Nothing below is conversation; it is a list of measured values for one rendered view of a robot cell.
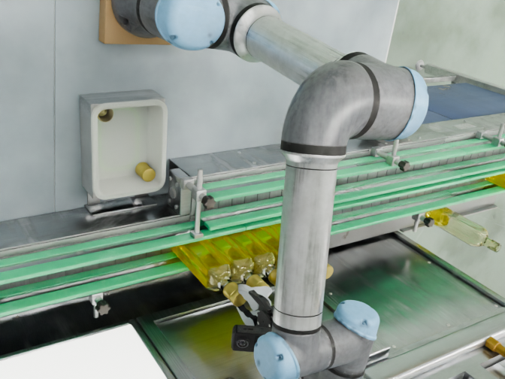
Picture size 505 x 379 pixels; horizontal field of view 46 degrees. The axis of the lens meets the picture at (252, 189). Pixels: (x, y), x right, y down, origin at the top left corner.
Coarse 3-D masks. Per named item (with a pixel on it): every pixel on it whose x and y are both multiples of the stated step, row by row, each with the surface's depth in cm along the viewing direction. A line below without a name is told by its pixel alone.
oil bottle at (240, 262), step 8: (208, 240) 140; (216, 240) 139; (224, 240) 140; (232, 240) 141; (216, 248) 137; (224, 248) 136; (232, 248) 137; (240, 248) 137; (224, 256) 134; (232, 256) 133; (240, 256) 134; (248, 256) 134; (232, 264) 131; (240, 264) 131; (248, 264) 132; (232, 272) 132; (240, 272) 131; (232, 280) 132; (240, 280) 132
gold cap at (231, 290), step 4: (228, 284) 126; (232, 284) 126; (236, 284) 126; (224, 288) 126; (228, 288) 125; (232, 288) 125; (236, 288) 125; (224, 292) 126; (228, 292) 125; (232, 292) 124; (236, 292) 124; (228, 296) 125; (232, 296) 124; (236, 296) 123; (240, 296) 124; (232, 300) 123; (236, 300) 123; (240, 300) 124; (244, 300) 125; (236, 304) 124; (240, 304) 125
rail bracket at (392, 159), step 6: (396, 144) 162; (372, 150) 169; (378, 150) 168; (396, 150) 163; (384, 156) 166; (390, 156) 163; (396, 156) 163; (390, 162) 163; (396, 162) 162; (402, 162) 160; (408, 162) 160; (402, 168) 160; (408, 168) 161
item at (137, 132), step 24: (96, 120) 126; (120, 120) 136; (144, 120) 140; (96, 144) 128; (120, 144) 139; (144, 144) 142; (96, 168) 130; (120, 168) 141; (96, 192) 132; (120, 192) 136; (144, 192) 139
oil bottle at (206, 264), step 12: (204, 240) 140; (180, 252) 140; (192, 252) 135; (204, 252) 135; (216, 252) 135; (192, 264) 135; (204, 264) 130; (216, 264) 131; (228, 264) 131; (204, 276) 130; (216, 276) 128; (228, 276) 129; (216, 288) 129
